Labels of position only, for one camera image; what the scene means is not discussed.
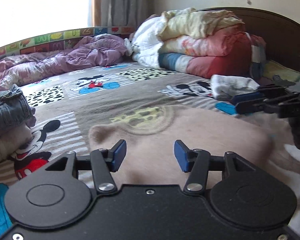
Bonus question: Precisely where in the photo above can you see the beige pink sweater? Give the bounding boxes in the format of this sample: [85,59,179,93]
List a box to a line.
[88,104,276,189]

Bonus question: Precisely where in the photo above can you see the white folded clothes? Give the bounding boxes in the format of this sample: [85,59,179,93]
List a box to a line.
[210,75,260,101]

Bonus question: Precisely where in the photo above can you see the patchwork green pillow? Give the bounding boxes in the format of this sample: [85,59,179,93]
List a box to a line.
[263,60,300,82]

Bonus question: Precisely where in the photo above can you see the pink red folded quilt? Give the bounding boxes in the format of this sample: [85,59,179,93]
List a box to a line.
[158,24,266,79]

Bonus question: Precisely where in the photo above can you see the dark wooden headboard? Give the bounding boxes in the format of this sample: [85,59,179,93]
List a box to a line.
[202,7,300,71]

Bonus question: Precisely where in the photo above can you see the Mickey Mouse bed blanket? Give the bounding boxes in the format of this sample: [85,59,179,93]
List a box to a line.
[0,63,300,235]

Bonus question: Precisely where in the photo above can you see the cream yellow blanket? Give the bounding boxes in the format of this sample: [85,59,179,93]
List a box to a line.
[158,8,244,41]

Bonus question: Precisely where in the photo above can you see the folded denim garment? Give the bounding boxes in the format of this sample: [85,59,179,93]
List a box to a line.
[0,85,36,136]

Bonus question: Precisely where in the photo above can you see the purple crumpled duvet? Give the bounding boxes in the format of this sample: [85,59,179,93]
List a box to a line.
[0,34,127,92]

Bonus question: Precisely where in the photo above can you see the white quilted duvet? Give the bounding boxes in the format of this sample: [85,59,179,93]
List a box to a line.
[124,16,166,69]

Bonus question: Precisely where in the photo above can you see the colourful alphabet play mat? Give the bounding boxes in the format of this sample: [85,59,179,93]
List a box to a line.
[0,26,135,60]

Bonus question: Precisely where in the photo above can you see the grey curtain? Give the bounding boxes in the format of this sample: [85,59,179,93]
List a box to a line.
[95,0,152,28]

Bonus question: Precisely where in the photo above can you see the window with wooden frame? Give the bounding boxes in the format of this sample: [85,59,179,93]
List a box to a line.
[0,0,93,47]

